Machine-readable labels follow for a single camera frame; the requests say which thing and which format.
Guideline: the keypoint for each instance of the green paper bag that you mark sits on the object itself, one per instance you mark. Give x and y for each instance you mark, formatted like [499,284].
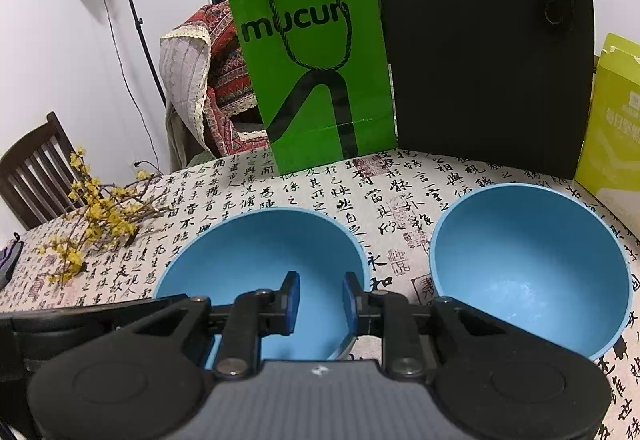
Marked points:
[310,109]

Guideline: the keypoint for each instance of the white quilted cushion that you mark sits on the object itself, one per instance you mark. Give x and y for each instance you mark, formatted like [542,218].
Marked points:
[182,79]

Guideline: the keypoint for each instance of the blue bowl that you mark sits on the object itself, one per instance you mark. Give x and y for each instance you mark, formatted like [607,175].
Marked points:
[260,250]
[525,260]

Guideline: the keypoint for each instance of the calligraphy printed tablecloth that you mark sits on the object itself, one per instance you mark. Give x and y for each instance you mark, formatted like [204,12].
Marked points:
[400,200]

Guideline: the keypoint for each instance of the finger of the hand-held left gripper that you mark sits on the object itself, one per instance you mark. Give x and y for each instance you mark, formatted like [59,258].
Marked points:
[75,320]

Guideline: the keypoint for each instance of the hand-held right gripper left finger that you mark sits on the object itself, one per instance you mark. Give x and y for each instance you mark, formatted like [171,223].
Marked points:
[292,302]

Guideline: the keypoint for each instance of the black paper bag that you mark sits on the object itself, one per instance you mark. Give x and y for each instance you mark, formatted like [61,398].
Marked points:
[475,44]

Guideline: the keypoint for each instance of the purple grey cloth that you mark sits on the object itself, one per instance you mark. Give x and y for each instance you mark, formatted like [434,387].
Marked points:
[10,265]

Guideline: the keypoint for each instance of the dark wooden chair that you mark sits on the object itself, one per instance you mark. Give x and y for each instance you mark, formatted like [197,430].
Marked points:
[35,169]

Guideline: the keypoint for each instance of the yellow flower branch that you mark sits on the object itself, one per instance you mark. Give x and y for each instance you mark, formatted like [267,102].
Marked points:
[105,215]

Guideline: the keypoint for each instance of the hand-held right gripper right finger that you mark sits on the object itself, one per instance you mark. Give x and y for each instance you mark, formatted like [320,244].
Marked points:
[350,305]

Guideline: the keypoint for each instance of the yellow-green snack box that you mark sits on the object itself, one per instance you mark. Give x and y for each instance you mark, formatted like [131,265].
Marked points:
[612,129]

